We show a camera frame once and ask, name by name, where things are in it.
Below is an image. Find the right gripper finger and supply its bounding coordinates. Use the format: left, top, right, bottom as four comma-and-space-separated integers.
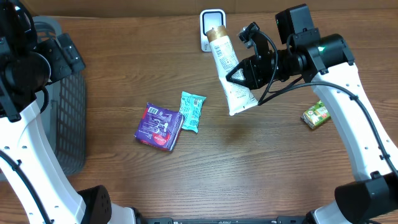
226, 59, 246, 78
226, 76, 248, 88

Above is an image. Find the white tube with gold cap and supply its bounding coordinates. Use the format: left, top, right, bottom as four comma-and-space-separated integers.
205, 24, 259, 116

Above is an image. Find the teal wet wipes packet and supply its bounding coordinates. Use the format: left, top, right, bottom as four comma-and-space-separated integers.
179, 91, 206, 133

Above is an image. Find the yellow green sachet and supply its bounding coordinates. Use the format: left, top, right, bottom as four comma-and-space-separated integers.
301, 100, 331, 129

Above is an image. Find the purple sanitary pad pack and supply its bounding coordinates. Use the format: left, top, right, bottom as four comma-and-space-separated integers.
134, 103, 184, 151

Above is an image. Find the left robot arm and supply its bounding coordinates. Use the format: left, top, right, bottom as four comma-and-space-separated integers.
1, 1, 145, 224

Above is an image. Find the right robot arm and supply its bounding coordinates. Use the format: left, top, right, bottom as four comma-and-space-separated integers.
226, 4, 397, 223

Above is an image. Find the white barcode scanner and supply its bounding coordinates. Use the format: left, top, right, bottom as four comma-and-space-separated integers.
200, 9, 226, 52

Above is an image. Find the grey plastic mesh basket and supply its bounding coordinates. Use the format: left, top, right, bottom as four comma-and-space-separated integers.
0, 16, 87, 181

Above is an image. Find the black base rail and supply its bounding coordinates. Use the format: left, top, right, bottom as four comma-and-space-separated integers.
136, 216, 307, 224

